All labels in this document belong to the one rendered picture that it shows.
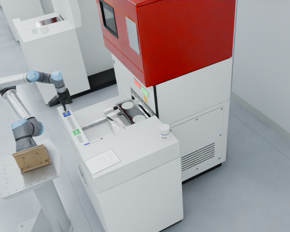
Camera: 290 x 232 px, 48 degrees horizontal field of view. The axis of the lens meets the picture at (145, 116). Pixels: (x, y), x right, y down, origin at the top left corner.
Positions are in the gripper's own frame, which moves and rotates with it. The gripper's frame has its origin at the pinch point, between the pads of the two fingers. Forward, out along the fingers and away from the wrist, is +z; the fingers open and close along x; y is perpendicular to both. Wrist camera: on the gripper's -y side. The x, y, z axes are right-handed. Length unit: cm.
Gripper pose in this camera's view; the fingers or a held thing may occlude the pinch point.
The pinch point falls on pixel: (65, 112)
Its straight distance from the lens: 266.1
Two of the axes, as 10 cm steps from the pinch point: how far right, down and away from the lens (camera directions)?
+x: -4.5, -5.1, 7.3
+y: 8.9, -3.5, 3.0
